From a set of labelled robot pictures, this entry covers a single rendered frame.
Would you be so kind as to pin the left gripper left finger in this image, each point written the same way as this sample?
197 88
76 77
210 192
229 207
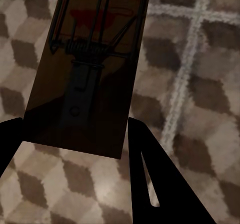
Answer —
10 140

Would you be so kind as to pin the mousetrap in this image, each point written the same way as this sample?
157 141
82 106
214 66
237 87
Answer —
83 86

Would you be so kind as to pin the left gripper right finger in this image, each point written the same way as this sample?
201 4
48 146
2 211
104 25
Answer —
178 203

